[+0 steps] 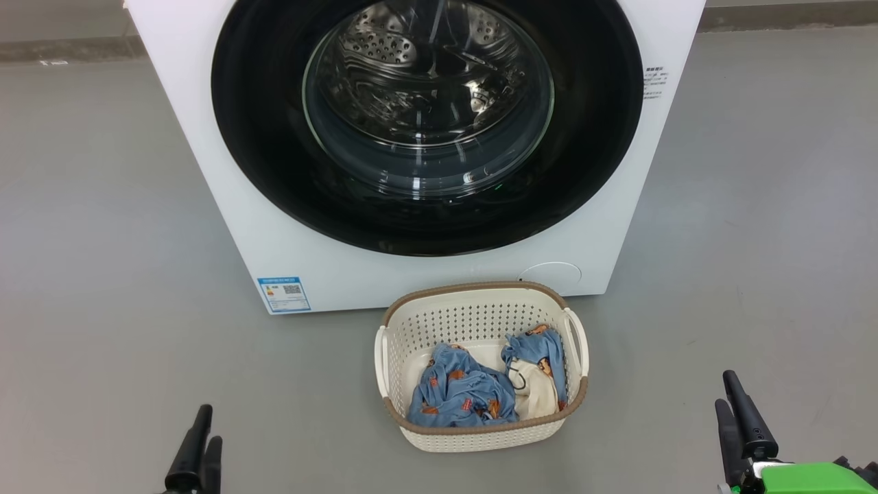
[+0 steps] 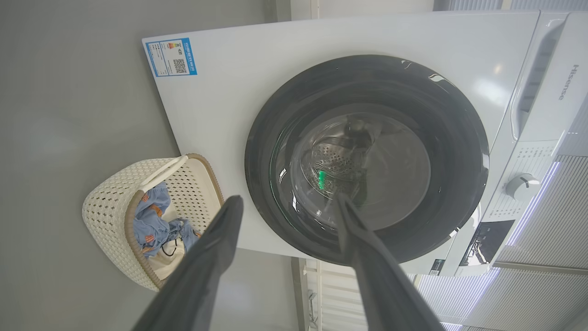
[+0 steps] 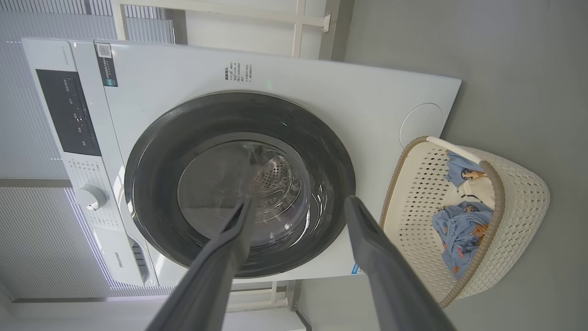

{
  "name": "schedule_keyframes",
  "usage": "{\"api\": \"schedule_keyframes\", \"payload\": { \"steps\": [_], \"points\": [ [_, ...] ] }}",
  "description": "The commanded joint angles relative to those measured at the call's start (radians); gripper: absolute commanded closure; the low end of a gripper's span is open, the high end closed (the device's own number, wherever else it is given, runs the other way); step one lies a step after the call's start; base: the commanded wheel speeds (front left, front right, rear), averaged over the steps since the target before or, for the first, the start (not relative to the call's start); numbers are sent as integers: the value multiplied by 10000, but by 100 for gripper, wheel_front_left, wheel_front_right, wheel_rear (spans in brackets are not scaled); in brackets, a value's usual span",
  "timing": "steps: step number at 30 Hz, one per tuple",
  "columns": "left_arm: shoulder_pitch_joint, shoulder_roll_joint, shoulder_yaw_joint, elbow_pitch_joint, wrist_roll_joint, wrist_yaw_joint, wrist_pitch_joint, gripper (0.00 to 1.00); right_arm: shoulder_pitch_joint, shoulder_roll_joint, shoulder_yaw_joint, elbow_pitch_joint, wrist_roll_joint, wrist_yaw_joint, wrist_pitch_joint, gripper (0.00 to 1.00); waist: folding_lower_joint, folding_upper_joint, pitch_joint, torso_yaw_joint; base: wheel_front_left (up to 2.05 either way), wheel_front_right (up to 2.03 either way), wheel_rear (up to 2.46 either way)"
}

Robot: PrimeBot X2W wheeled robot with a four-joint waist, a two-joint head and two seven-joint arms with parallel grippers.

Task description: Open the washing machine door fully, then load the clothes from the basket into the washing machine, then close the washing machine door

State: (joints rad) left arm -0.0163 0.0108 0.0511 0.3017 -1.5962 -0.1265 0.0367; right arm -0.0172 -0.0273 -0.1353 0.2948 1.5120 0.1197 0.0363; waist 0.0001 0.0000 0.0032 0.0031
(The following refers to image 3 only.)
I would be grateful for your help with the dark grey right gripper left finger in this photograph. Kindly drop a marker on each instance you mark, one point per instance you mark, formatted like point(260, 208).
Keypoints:
point(216, 276)

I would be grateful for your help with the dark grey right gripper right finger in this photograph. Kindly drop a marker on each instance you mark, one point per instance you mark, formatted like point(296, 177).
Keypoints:
point(386, 285)

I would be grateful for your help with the blue cartoon print garment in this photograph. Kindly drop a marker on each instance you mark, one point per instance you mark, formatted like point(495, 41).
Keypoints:
point(459, 234)

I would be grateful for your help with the washing machine glass door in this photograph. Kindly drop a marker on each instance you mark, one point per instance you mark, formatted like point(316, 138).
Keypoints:
point(151, 184)

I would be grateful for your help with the cream and blue garment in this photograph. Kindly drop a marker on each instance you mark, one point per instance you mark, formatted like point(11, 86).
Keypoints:
point(477, 188)

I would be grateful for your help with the steel washer drum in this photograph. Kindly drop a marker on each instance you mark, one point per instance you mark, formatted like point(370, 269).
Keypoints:
point(275, 179)

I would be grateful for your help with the white washing machine dial knob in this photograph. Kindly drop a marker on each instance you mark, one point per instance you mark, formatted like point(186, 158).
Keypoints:
point(90, 197)

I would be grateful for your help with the white front-load washing machine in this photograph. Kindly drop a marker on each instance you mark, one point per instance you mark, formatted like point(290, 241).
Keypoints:
point(321, 92)

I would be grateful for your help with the black washer control panel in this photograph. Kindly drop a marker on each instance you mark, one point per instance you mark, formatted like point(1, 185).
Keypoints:
point(69, 115)

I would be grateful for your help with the blue energy label sticker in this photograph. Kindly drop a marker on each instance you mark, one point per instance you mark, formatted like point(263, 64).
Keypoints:
point(357, 269)

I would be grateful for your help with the cream perforated laundry basket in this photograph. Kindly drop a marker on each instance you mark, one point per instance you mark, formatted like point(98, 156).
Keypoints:
point(519, 207)

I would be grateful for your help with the round white filter cover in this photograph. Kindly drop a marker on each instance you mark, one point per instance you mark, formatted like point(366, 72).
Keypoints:
point(421, 125)

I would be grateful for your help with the white metal frame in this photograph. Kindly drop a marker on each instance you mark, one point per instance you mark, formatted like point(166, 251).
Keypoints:
point(301, 20)
point(257, 301)

